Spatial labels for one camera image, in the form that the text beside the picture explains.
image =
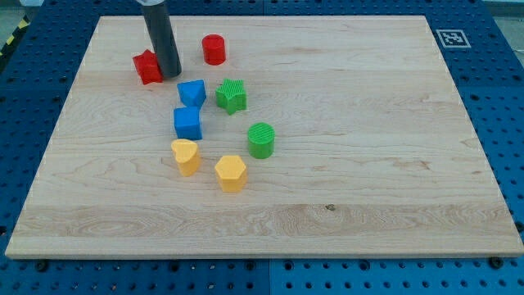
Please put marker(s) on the green cylinder block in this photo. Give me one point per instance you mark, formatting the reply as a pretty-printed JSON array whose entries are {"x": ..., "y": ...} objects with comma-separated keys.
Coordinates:
[{"x": 261, "y": 138}]

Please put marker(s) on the light wooden board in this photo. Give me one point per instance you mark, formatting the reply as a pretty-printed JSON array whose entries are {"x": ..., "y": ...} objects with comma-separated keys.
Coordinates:
[{"x": 374, "y": 154}]

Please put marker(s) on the yellow hexagon block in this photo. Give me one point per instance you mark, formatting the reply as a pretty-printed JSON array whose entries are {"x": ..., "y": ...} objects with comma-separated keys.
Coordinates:
[{"x": 231, "y": 173}]

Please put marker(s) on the red star block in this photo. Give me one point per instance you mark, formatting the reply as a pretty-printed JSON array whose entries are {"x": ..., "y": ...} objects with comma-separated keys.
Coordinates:
[{"x": 147, "y": 67}]

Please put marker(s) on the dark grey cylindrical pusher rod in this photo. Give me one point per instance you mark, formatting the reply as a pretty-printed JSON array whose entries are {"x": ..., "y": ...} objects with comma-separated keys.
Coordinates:
[{"x": 157, "y": 18}]

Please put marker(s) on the red cylinder block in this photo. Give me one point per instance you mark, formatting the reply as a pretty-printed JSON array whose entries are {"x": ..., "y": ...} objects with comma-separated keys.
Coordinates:
[{"x": 214, "y": 50}]

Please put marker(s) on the yellow heart block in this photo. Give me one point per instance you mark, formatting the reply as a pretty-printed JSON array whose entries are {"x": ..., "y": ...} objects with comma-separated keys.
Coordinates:
[{"x": 187, "y": 156}]

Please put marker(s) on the green star block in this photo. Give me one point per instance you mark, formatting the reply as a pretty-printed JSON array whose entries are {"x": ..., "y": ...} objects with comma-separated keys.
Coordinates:
[{"x": 231, "y": 96}]

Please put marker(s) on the blue cube block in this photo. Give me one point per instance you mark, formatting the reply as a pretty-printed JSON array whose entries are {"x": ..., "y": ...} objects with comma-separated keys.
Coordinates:
[{"x": 187, "y": 123}]

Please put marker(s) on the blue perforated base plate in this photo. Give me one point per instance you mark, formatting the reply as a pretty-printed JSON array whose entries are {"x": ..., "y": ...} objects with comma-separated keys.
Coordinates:
[{"x": 36, "y": 81}]

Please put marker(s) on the white fiducial marker tag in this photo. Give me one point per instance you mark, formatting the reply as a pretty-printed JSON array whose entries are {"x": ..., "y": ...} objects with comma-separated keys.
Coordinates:
[{"x": 453, "y": 38}]

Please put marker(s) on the blue triangular block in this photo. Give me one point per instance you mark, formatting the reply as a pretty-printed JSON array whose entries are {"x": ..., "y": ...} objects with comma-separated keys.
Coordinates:
[{"x": 192, "y": 93}]

